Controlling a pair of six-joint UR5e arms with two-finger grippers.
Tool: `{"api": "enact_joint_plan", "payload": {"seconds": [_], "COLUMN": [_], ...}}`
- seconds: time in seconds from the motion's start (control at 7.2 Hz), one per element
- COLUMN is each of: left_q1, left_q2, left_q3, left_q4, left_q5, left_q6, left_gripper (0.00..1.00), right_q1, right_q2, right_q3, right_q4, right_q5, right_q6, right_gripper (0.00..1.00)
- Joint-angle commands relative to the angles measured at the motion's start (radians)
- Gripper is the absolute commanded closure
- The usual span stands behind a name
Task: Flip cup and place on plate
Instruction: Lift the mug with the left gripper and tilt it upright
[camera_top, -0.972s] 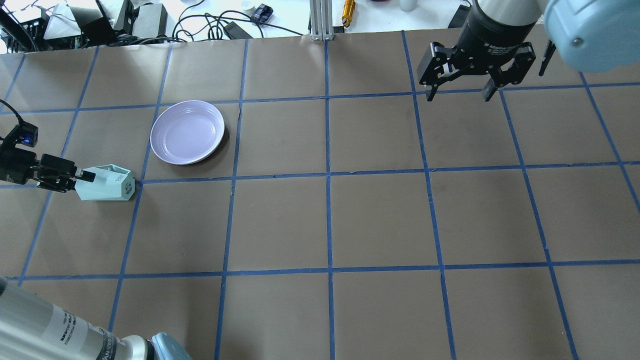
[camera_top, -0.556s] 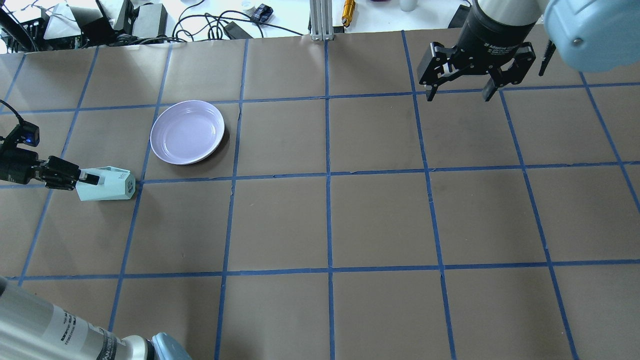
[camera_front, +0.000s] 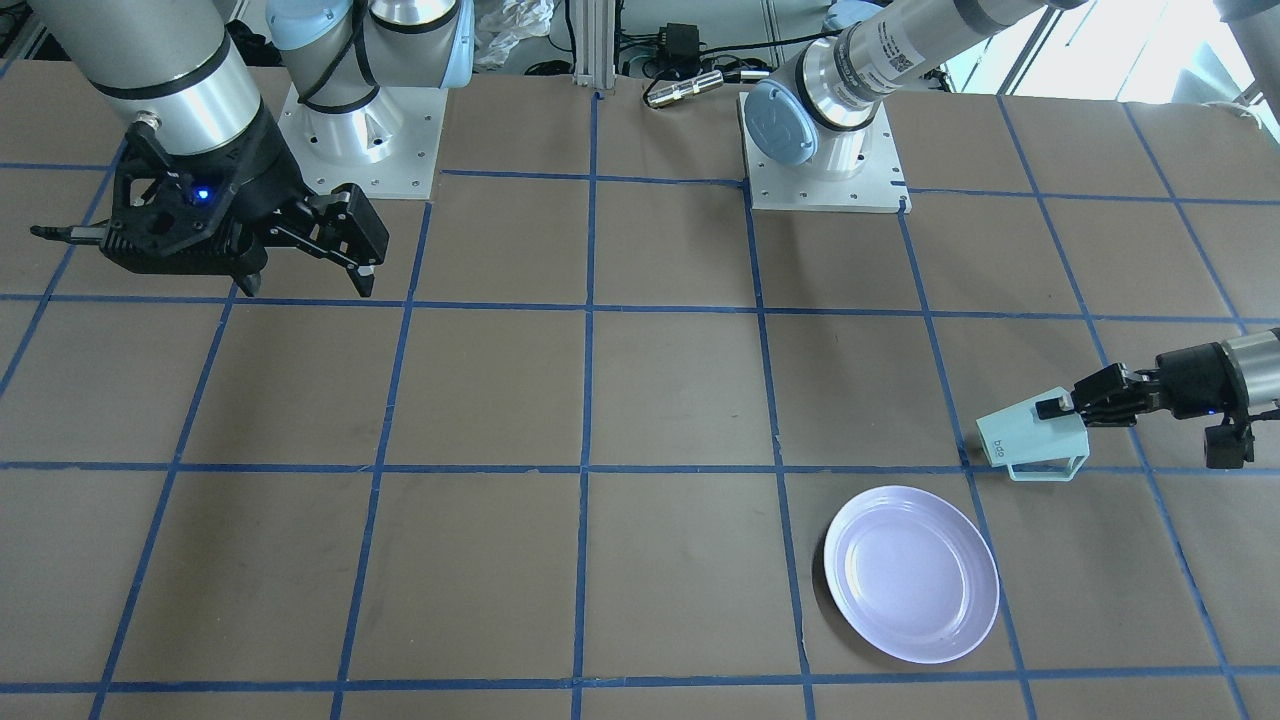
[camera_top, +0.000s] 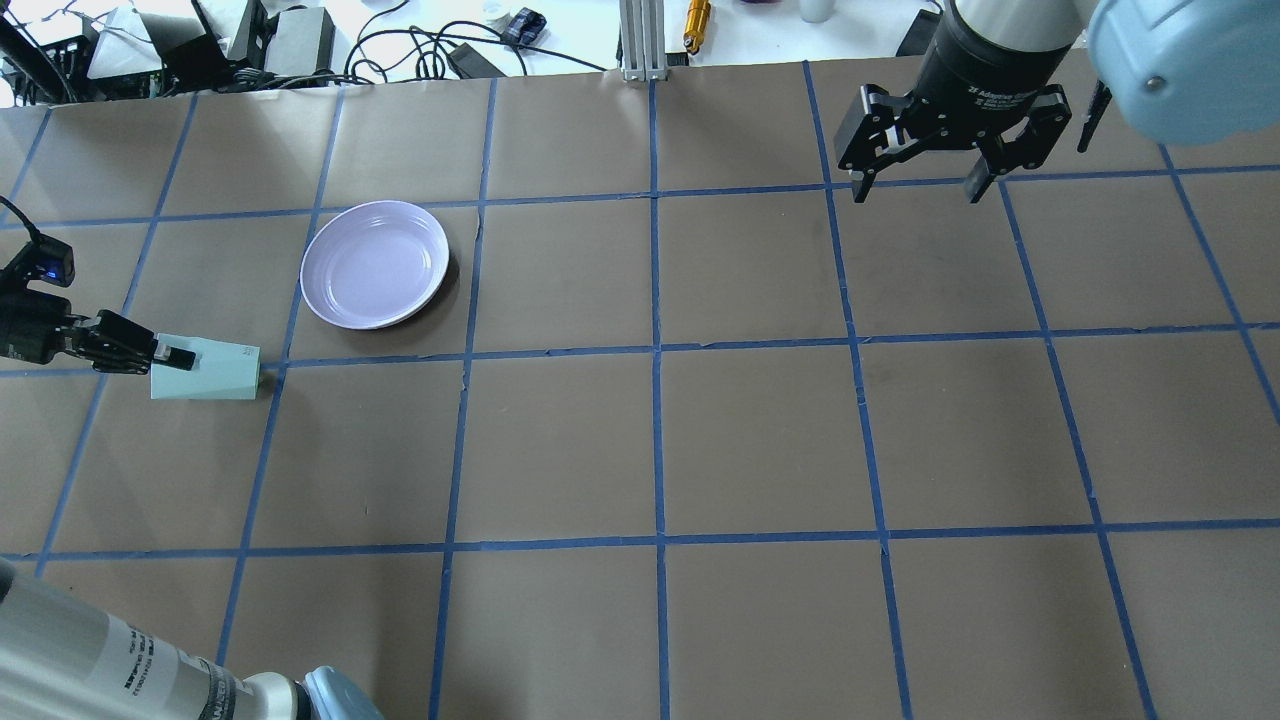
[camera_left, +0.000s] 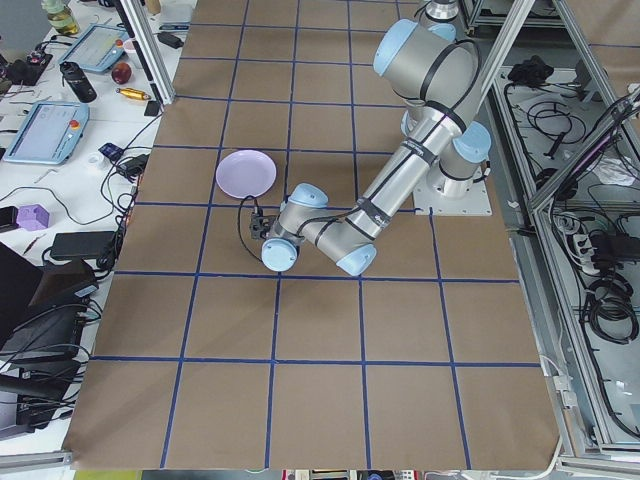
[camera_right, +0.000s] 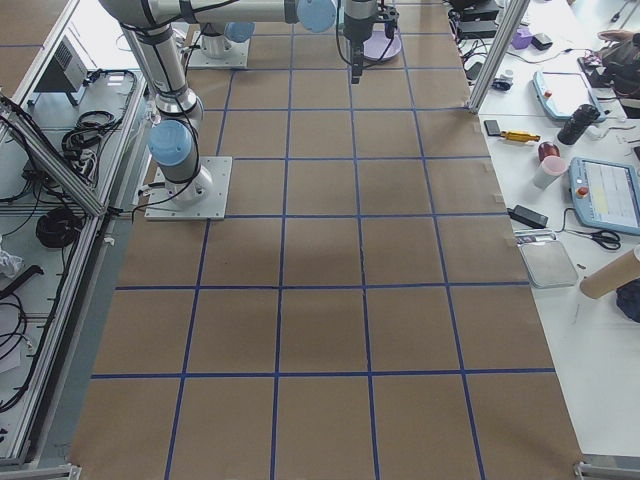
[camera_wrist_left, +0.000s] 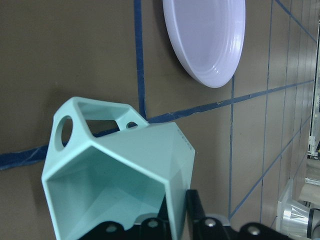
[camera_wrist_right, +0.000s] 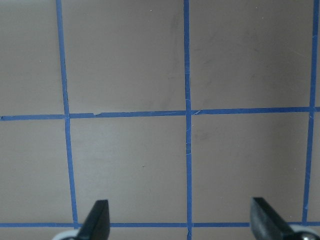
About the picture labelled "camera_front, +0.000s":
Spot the mint green faceted cup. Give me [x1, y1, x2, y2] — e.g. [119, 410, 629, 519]
[975, 387, 1091, 482]

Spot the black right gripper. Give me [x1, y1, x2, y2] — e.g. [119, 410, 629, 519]
[100, 104, 390, 299]

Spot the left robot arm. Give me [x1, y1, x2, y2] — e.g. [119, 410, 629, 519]
[742, 1, 1249, 439]

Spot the lavender round plate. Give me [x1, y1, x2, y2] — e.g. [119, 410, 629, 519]
[820, 486, 1001, 665]

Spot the silver cylinder connector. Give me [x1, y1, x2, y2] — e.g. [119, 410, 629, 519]
[643, 70, 724, 110]

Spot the aluminium frame post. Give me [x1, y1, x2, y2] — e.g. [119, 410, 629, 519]
[564, 1, 620, 97]

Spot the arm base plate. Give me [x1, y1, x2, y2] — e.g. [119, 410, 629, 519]
[739, 92, 913, 214]
[279, 88, 451, 201]

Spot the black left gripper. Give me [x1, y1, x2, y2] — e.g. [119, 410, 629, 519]
[1034, 342, 1236, 428]

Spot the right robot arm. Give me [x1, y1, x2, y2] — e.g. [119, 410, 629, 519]
[29, 1, 476, 299]

